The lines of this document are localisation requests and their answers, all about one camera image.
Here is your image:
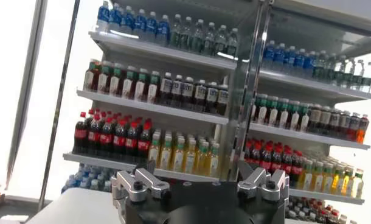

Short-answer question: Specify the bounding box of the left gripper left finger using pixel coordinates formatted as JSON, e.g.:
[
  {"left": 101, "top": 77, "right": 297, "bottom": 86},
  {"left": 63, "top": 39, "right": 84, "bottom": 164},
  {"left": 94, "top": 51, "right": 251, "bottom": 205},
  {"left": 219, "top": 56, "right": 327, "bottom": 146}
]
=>
[{"left": 111, "top": 160, "right": 172, "bottom": 202}]

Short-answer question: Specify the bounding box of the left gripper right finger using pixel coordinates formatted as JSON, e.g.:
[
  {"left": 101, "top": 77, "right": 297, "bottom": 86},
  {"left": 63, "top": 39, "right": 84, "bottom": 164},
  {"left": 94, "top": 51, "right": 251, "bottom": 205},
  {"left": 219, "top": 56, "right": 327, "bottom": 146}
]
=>
[{"left": 237, "top": 160, "right": 290, "bottom": 203}]

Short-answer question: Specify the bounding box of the red cap cola bottle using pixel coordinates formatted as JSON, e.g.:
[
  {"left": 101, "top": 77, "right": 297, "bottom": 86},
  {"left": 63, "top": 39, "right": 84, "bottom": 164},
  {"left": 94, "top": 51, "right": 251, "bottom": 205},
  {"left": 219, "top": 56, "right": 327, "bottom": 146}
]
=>
[
  {"left": 113, "top": 119, "right": 127, "bottom": 159},
  {"left": 244, "top": 141, "right": 253, "bottom": 165},
  {"left": 87, "top": 114, "right": 101, "bottom": 156},
  {"left": 137, "top": 122, "right": 152, "bottom": 164},
  {"left": 73, "top": 111, "right": 88, "bottom": 155},
  {"left": 260, "top": 144, "right": 273, "bottom": 173},
  {"left": 291, "top": 150, "right": 304, "bottom": 187},
  {"left": 125, "top": 121, "right": 139, "bottom": 161},
  {"left": 271, "top": 146, "right": 283, "bottom": 174},
  {"left": 100, "top": 117, "right": 114, "bottom": 158},
  {"left": 251, "top": 142, "right": 263, "bottom": 168},
  {"left": 281, "top": 148, "right": 294, "bottom": 183}
]

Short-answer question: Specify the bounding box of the metal drinks shelf unit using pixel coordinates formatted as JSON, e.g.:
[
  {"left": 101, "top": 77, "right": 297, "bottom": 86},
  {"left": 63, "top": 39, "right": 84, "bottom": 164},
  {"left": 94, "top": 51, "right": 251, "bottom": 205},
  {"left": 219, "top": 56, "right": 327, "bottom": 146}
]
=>
[
  {"left": 234, "top": 0, "right": 371, "bottom": 224},
  {"left": 62, "top": 0, "right": 261, "bottom": 183}
]

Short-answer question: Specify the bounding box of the green label tea bottle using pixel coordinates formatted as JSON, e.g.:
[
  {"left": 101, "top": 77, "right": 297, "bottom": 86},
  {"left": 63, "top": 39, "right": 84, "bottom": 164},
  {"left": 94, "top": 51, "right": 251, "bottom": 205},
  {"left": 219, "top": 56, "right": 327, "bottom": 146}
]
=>
[
  {"left": 83, "top": 59, "right": 97, "bottom": 92},
  {"left": 257, "top": 94, "right": 269, "bottom": 124},
  {"left": 268, "top": 96, "right": 279, "bottom": 126},
  {"left": 97, "top": 60, "right": 109, "bottom": 94},
  {"left": 299, "top": 103, "right": 311, "bottom": 131},
  {"left": 121, "top": 66, "right": 134, "bottom": 99},
  {"left": 147, "top": 71, "right": 161, "bottom": 103},
  {"left": 278, "top": 97, "right": 290, "bottom": 128},
  {"left": 108, "top": 63, "right": 122, "bottom": 96},
  {"left": 133, "top": 68, "right": 147, "bottom": 101},
  {"left": 289, "top": 100, "right": 300, "bottom": 130}
]

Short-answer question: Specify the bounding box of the dark bottle beige label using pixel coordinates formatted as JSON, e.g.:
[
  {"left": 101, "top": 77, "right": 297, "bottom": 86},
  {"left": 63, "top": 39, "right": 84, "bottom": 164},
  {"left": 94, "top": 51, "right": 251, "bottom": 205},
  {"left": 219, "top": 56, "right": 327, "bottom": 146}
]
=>
[
  {"left": 308, "top": 104, "right": 322, "bottom": 133},
  {"left": 319, "top": 106, "right": 332, "bottom": 135}
]

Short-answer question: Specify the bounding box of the dark bottle grey label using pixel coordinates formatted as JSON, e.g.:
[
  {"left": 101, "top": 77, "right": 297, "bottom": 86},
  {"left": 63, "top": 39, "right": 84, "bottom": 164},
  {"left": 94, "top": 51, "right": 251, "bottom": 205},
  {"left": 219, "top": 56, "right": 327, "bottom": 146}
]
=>
[
  {"left": 329, "top": 108, "right": 342, "bottom": 137},
  {"left": 348, "top": 112, "right": 361, "bottom": 141},
  {"left": 339, "top": 110, "right": 352, "bottom": 139}
]

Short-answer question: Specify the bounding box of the dark bottle white label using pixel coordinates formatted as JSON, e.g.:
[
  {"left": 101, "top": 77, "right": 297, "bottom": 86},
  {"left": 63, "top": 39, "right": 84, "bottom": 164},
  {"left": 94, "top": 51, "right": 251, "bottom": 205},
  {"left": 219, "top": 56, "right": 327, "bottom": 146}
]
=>
[
  {"left": 206, "top": 81, "right": 219, "bottom": 114},
  {"left": 217, "top": 84, "right": 230, "bottom": 116},
  {"left": 193, "top": 79, "right": 207, "bottom": 112},
  {"left": 159, "top": 72, "right": 173, "bottom": 106},
  {"left": 171, "top": 74, "right": 184, "bottom": 108},
  {"left": 182, "top": 76, "right": 195, "bottom": 110}
]

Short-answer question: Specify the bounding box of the red drink bottle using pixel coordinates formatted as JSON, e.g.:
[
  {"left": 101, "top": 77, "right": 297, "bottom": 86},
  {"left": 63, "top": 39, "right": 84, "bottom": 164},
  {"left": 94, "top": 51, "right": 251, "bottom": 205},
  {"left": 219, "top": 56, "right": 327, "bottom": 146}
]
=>
[{"left": 356, "top": 114, "right": 370, "bottom": 144}]

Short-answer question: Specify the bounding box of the blue label drink bottle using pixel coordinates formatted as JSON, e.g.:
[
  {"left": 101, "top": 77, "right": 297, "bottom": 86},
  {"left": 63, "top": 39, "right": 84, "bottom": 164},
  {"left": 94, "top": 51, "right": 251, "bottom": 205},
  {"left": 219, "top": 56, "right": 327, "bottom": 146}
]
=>
[
  {"left": 145, "top": 11, "right": 159, "bottom": 40},
  {"left": 284, "top": 45, "right": 297, "bottom": 73},
  {"left": 108, "top": 2, "right": 122, "bottom": 33},
  {"left": 304, "top": 50, "right": 316, "bottom": 77},
  {"left": 120, "top": 5, "right": 135, "bottom": 35},
  {"left": 294, "top": 47, "right": 307, "bottom": 75},
  {"left": 263, "top": 40, "right": 276, "bottom": 69},
  {"left": 96, "top": 1, "right": 111, "bottom": 33},
  {"left": 133, "top": 9, "right": 147, "bottom": 37},
  {"left": 156, "top": 14, "right": 171, "bottom": 43},
  {"left": 273, "top": 43, "right": 286, "bottom": 71}
]

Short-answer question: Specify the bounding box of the clear green water bottle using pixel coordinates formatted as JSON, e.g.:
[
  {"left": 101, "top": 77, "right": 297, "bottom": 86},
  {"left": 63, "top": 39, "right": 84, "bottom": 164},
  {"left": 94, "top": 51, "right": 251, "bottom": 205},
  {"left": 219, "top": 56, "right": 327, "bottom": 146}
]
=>
[
  {"left": 226, "top": 27, "right": 240, "bottom": 58},
  {"left": 362, "top": 61, "right": 371, "bottom": 93},
  {"left": 324, "top": 53, "right": 337, "bottom": 83},
  {"left": 169, "top": 13, "right": 183, "bottom": 47},
  {"left": 203, "top": 21, "right": 217, "bottom": 54},
  {"left": 215, "top": 24, "right": 228, "bottom": 56},
  {"left": 192, "top": 19, "right": 205, "bottom": 52},
  {"left": 181, "top": 16, "right": 193, "bottom": 49},
  {"left": 353, "top": 59, "right": 366, "bottom": 91},
  {"left": 335, "top": 55, "right": 347, "bottom": 86},
  {"left": 345, "top": 57, "right": 356, "bottom": 89},
  {"left": 314, "top": 50, "right": 326, "bottom": 80}
]

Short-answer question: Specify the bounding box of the black slanted frame pole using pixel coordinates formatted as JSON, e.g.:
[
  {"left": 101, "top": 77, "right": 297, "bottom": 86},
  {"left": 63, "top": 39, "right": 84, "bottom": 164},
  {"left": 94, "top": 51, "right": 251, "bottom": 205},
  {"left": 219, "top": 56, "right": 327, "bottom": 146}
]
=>
[{"left": 38, "top": 0, "right": 81, "bottom": 211}]

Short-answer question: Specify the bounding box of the grey slanted frame bar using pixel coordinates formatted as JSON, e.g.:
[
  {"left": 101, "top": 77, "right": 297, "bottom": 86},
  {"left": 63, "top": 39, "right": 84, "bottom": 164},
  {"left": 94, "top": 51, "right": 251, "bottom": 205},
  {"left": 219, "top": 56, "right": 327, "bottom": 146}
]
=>
[{"left": 4, "top": 0, "right": 49, "bottom": 183}]

